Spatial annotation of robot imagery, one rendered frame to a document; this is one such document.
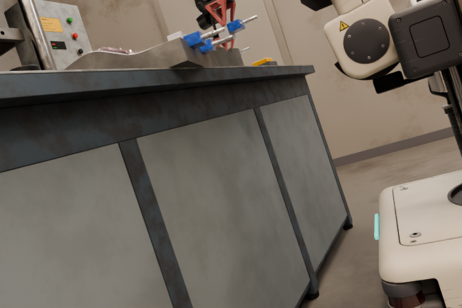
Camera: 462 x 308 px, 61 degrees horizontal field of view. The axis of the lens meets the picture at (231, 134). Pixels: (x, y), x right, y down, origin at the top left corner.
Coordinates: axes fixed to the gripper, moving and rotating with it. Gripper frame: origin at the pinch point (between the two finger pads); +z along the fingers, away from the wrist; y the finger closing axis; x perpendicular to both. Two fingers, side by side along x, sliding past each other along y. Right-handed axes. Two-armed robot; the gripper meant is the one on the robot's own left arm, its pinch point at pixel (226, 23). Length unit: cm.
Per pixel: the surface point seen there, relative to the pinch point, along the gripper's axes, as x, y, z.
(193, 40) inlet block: 5.1, 35.4, 9.7
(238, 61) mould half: -3.7, -9.2, 11.0
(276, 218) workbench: -2, 5, 63
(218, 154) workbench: -3.0, 25.8, 37.4
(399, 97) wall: 30, -248, 52
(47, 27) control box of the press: -91, -17, -37
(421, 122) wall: 41, -249, 77
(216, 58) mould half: -4.4, 6.3, 10.1
